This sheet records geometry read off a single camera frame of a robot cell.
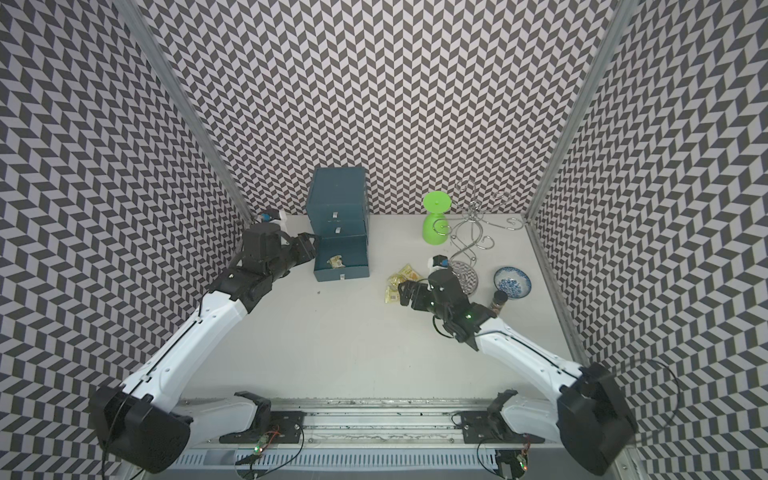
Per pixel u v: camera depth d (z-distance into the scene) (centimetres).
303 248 67
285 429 73
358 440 72
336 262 102
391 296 96
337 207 95
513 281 98
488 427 65
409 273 100
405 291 72
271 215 67
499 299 86
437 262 73
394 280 99
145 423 37
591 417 40
